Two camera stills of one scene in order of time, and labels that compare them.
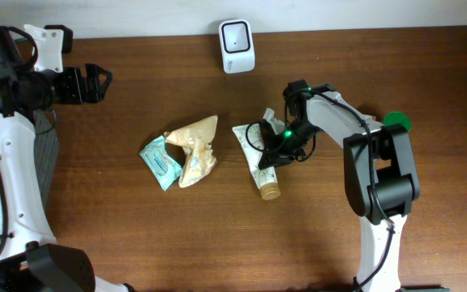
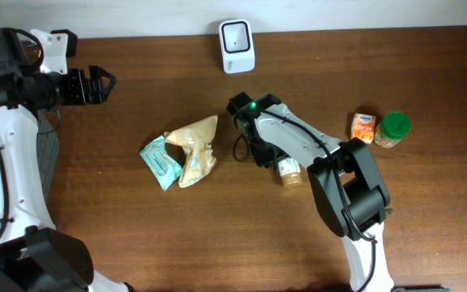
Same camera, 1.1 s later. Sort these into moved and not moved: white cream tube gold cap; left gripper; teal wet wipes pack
Moved: white cream tube gold cap
Not moved: teal wet wipes pack; left gripper
